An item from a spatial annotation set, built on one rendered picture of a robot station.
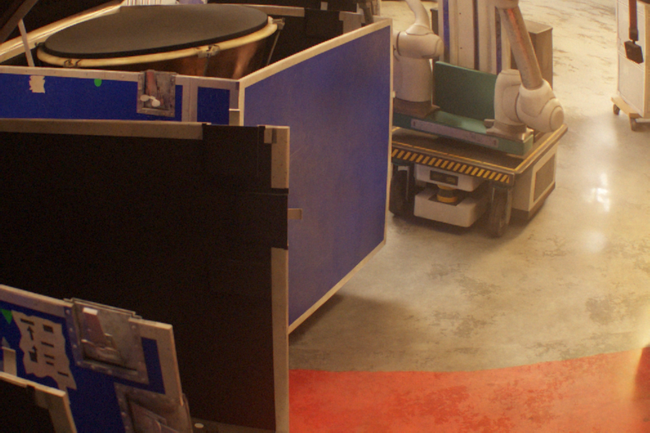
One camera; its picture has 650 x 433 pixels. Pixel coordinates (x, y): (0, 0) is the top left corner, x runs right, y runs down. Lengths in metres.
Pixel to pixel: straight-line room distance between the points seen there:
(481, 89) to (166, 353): 2.99
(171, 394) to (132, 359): 0.07
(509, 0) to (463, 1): 0.67
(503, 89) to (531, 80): 0.23
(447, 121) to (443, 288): 0.79
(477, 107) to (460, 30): 0.34
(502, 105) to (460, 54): 0.40
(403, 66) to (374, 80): 0.87
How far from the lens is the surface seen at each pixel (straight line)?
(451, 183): 3.96
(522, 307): 3.45
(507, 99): 3.86
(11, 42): 3.25
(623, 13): 6.25
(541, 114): 3.71
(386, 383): 2.93
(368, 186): 3.26
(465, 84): 4.11
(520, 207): 4.11
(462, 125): 4.01
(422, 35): 3.68
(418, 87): 4.06
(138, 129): 2.09
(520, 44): 3.60
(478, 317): 3.36
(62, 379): 1.37
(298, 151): 2.73
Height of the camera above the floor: 1.54
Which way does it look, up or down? 20 degrees down
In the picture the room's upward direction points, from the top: 1 degrees clockwise
